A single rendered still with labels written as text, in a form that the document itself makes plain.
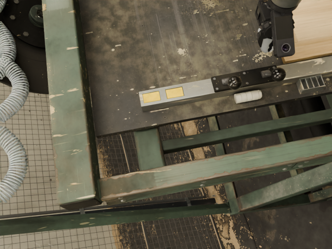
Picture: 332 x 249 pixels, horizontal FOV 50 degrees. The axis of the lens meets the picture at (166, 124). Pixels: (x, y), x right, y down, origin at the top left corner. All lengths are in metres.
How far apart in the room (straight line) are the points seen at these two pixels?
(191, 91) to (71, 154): 0.39
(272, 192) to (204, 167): 0.98
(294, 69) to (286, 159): 0.29
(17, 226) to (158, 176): 0.65
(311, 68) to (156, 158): 0.54
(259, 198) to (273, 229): 1.09
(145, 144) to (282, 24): 0.51
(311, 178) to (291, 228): 1.22
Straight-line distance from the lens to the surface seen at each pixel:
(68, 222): 1.51
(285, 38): 0.92
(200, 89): 1.07
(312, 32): 1.27
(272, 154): 1.02
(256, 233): 3.21
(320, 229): 2.79
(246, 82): 1.09
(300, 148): 1.04
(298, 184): 1.81
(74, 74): 1.07
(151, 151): 1.08
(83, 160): 0.96
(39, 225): 1.47
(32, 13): 1.84
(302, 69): 1.16
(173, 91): 1.07
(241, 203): 2.11
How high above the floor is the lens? 2.18
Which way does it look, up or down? 30 degrees down
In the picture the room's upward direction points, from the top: 89 degrees counter-clockwise
